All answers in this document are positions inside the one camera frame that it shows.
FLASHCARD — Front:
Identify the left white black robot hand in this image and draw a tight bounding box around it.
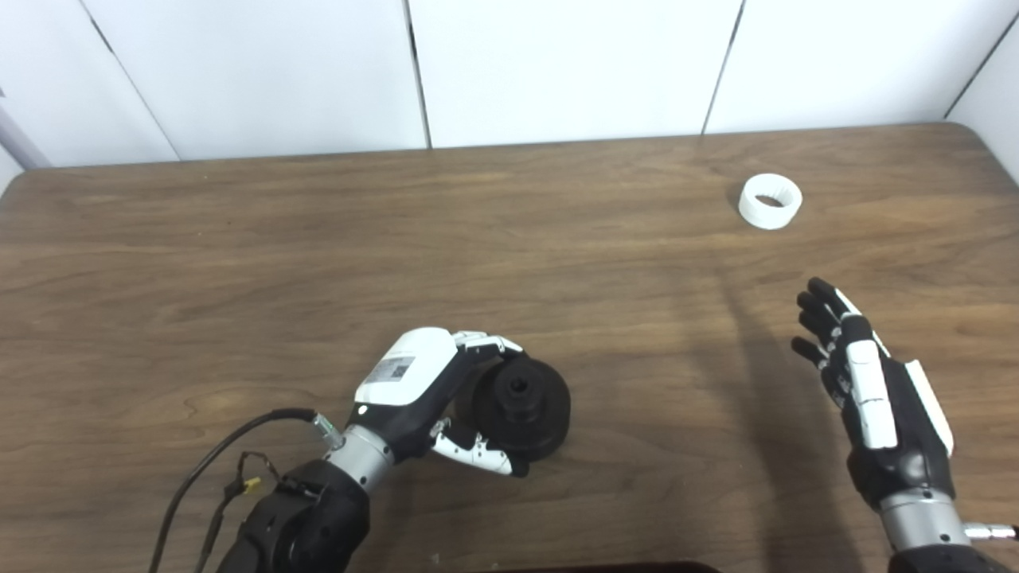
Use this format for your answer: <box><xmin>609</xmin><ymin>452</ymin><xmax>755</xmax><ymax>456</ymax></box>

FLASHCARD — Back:
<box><xmin>348</xmin><ymin>326</ymin><xmax>530</xmax><ymax>478</ymax></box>

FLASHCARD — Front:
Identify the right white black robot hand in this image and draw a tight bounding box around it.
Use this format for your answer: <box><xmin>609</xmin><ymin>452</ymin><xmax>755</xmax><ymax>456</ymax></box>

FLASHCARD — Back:
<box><xmin>791</xmin><ymin>277</ymin><xmax>956</xmax><ymax>510</ymax></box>

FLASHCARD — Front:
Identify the round black stepped part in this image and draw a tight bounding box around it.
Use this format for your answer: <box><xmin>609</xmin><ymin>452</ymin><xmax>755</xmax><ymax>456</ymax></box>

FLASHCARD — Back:
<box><xmin>455</xmin><ymin>356</ymin><xmax>572</xmax><ymax>462</ymax></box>

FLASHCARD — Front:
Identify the white toothed ring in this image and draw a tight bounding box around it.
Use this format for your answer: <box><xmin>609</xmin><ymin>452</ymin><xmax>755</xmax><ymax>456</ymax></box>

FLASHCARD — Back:
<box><xmin>737</xmin><ymin>173</ymin><xmax>803</xmax><ymax>231</ymax></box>

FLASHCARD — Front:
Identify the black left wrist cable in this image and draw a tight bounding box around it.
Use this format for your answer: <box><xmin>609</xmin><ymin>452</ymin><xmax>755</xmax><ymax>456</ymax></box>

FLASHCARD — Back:
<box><xmin>147</xmin><ymin>408</ymin><xmax>345</xmax><ymax>573</ymax></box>

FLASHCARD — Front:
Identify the thin wire with yellow plug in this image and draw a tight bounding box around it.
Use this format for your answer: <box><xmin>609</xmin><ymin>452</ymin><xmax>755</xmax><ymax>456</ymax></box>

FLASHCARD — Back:
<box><xmin>195</xmin><ymin>451</ymin><xmax>281</xmax><ymax>573</ymax></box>

